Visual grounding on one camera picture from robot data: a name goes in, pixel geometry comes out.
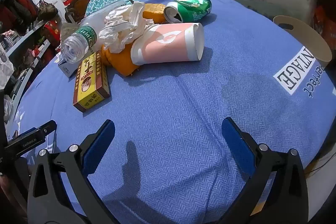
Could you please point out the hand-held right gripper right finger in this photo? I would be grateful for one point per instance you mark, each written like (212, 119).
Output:
(237, 145)

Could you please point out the grey metal shelf rack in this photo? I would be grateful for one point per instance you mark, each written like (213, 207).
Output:
(25, 39)

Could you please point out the blue white drink carton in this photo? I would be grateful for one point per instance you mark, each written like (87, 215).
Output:
(65, 69)

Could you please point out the clear plastic bottle green label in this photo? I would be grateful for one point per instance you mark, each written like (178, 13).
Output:
(78, 41)

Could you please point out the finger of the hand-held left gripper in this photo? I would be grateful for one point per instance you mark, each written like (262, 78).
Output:
(39, 130)

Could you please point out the crushed green drink can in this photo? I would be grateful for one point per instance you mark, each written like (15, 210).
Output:
(194, 7)

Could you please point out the white paper wrapper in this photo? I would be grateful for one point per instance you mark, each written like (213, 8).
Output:
(123, 27)

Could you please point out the pink white paper cup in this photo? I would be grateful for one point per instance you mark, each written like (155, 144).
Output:
(168, 43)

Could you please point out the orange fruit peel half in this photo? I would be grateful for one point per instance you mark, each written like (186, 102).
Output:
(153, 12)

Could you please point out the row of red bags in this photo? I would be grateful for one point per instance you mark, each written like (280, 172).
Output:
(18, 8)

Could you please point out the beige round bin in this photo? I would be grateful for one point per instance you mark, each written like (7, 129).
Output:
(302, 40)

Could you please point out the brown handbag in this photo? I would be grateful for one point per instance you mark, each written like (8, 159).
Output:
(47, 10)

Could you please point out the white plastic bag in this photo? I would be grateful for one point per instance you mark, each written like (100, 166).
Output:
(6, 66)

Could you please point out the orange printed bag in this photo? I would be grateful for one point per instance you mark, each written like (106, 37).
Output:
(326, 22)

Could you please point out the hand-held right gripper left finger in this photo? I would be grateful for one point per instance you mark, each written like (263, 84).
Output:
(98, 145)

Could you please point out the yellow red cardboard box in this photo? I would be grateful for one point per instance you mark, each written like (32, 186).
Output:
(92, 85)

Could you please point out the red gift box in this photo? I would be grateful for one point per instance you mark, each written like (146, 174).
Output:
(52, 32)

